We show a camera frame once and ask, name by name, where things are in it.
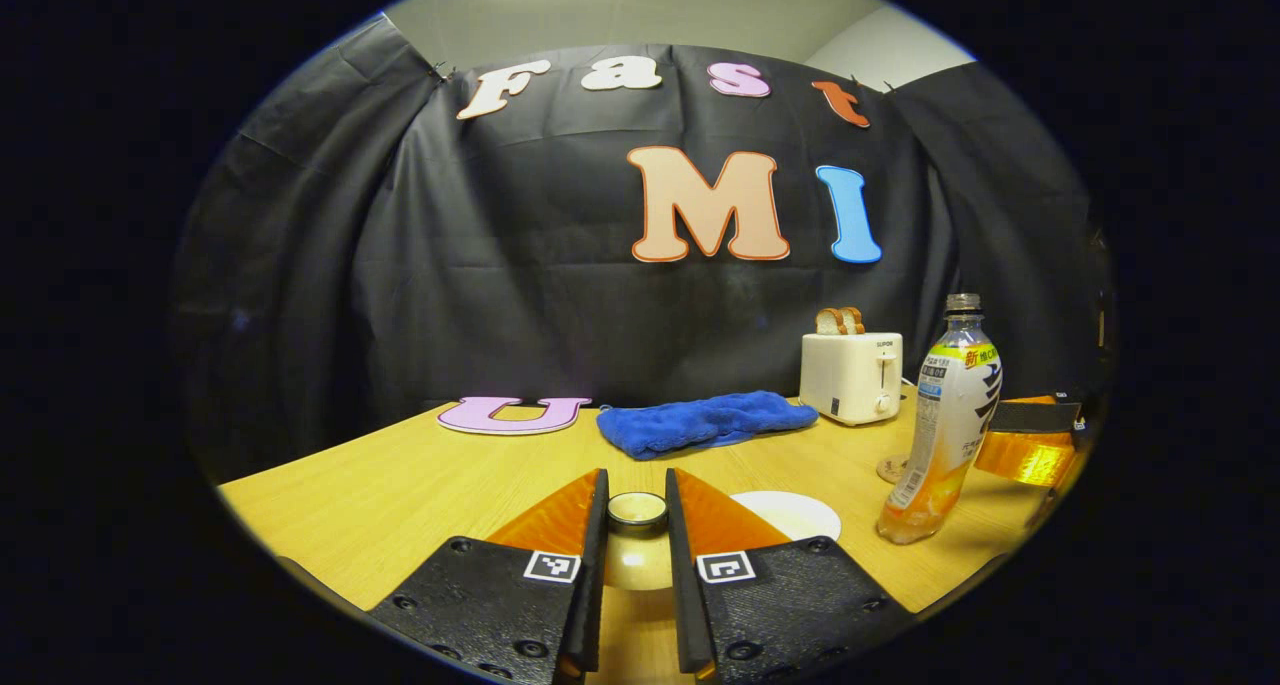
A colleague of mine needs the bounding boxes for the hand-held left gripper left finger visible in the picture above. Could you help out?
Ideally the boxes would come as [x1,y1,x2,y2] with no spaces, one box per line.
[366,467,611,685]

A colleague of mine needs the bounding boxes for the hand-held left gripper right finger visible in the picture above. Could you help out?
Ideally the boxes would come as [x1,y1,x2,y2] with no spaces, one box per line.
[664,467,917,685]

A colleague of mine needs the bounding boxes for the cream teacup lid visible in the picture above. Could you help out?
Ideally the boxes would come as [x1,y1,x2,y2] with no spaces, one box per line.
[603,491,673,593]

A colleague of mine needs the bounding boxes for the clear water bottle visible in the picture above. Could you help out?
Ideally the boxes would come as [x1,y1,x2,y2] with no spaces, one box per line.
[878,293,1004,545]

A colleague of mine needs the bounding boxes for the blue towel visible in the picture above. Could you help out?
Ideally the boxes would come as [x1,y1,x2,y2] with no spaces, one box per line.
[597,390,819,462]

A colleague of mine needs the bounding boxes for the pink paper cutout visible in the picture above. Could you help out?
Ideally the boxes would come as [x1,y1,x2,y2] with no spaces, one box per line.
[437,396,593,436]

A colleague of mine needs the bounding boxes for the white toaster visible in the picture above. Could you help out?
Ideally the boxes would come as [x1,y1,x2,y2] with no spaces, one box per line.
[799,332,904,427]

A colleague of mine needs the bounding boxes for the black backdrop cloth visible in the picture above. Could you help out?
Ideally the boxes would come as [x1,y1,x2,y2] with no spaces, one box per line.
[170,15,1116,486]

